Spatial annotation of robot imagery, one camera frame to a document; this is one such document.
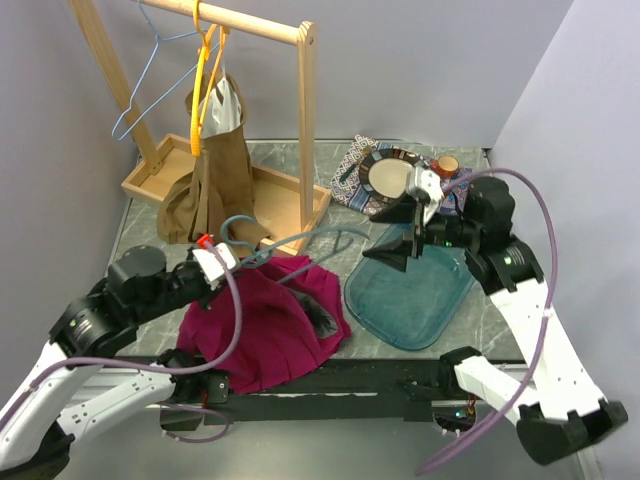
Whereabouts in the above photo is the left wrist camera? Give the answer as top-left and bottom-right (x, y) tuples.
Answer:
(192, 234), (240, 290)

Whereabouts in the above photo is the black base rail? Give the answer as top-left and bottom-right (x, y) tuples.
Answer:
(99, 354), (501, 436)

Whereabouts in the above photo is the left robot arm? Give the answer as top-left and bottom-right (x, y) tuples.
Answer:
(1, 239), (242, 479)

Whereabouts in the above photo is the yellow plastic hanger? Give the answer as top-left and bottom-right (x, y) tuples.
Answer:
(191, 0), (232, 158)

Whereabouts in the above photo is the dark green pen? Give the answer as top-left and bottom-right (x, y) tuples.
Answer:
(339, 163), (357, 182)

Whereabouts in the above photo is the teal plastic hanger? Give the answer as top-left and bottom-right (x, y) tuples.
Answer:
(219, 214), (371, 286)

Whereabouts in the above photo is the light blue wire hanger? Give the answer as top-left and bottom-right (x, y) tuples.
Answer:
(111, 1), (201, 141)

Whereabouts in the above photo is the orange ceramic cup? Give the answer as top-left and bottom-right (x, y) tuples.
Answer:
(430, 155), (459, 179)

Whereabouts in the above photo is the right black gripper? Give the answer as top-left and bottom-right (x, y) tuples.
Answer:
(362, 189), (480, 273)

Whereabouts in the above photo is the brown rimmed ceramic plate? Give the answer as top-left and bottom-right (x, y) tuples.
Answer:
(358, 148), (428, 204)

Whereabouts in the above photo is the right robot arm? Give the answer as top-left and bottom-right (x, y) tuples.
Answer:
(364, 176), (628, 473)

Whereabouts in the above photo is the patterned placemat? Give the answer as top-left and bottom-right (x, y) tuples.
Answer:
(330, 134), (472, 215)

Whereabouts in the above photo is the teal plastic basket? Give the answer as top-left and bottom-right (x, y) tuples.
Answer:
(344, 245), (475, 352)

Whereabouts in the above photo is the tan skirt with white lining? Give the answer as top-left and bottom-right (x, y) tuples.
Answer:
(157, 74), (270, 247)

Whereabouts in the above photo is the wooden clothes rack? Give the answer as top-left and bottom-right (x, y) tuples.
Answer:
(69, 1), (330, 257)

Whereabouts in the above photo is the magenta garment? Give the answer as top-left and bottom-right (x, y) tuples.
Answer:
(176, 254), (353, 396)

